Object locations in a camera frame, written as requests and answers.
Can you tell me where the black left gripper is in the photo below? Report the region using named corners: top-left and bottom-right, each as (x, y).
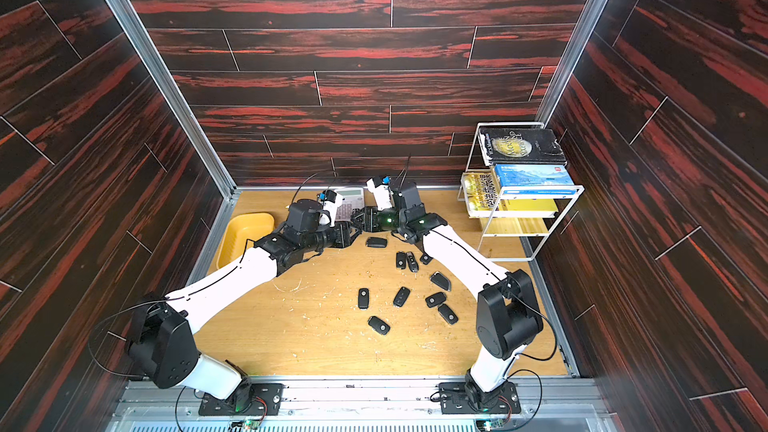
top-left (299, 220), bottom-right (363, 256)

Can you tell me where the white calculator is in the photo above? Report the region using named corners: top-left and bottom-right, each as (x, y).
top-left (335, 187), bottom-right (365, 221)

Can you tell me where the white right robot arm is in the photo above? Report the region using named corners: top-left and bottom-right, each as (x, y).
top-left (353, 176), bottom-right (544, 409)

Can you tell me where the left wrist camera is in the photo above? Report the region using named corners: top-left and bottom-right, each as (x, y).
top-left (317, 189), bottom-right (343, 227)

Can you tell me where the black VW car key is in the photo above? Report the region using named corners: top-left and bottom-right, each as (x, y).
top-left (396, 251), bottom-right (408, 270)

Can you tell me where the black car key centre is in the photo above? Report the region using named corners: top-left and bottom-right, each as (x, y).
top-left (392, 286), bottom-right (411, 308)

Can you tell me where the black car key right upper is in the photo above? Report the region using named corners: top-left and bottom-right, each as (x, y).
top-left (430, 272), bottom-right (452, 292)

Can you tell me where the yellow book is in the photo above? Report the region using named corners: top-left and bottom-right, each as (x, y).
top-left (462, 172), bottom-right (558, 218)

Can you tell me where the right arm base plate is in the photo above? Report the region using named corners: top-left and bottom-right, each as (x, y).
top-left (430, 381), bottom-right (521, 415)

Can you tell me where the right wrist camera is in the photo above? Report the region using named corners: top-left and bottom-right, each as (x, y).
top-left (366, 176), bottom-right (393, 210)

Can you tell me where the black car key right lower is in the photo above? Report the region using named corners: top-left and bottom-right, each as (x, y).
top-left (438, 303), bottom-right (459, 325)

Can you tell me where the black chrome button key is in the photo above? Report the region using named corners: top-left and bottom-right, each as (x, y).
top-left (406, 252), bottom-right (419, 273)

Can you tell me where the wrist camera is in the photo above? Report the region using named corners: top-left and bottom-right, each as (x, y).
top-left (366, 176), bottom-right (393, 210)
top-left (317, 189), bottom-right (343, 227)

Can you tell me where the white metal shelf rack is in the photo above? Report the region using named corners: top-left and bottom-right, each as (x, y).
top-left (457, 121), bottom-right (584, 263)

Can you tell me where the black car key right middle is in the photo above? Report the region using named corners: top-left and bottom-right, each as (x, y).
top-left (425, 292), bottom-right (447, 308)

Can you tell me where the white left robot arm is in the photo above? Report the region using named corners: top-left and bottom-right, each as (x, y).
top-left (126, 199), bottom-right (362, 413)

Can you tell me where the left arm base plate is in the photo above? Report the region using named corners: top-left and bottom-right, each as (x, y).
top-left (198, 382), bottom-right (284, 417)

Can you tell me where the large black smart key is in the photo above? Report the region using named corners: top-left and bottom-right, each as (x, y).
top-left (366, 237), bottom-right (388, 249)

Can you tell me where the blue book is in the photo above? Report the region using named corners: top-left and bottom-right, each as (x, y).
top-left (491, 164), bottom-right (580, 199)

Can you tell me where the yellow plastic storage box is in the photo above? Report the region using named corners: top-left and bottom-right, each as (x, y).
top-left (215, 212), bottom-right (275, 270)

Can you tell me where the black flip car key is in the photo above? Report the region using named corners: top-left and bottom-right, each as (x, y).
top-left (357, 288), bottom-right (370, 310)

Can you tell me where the black book gold emblem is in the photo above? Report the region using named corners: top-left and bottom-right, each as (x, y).
top-left (478, 126), bottom-right (567, 166)

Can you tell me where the black car key front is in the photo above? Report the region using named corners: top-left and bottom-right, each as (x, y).
top-left (367, 316), bottom-right (391, 336)

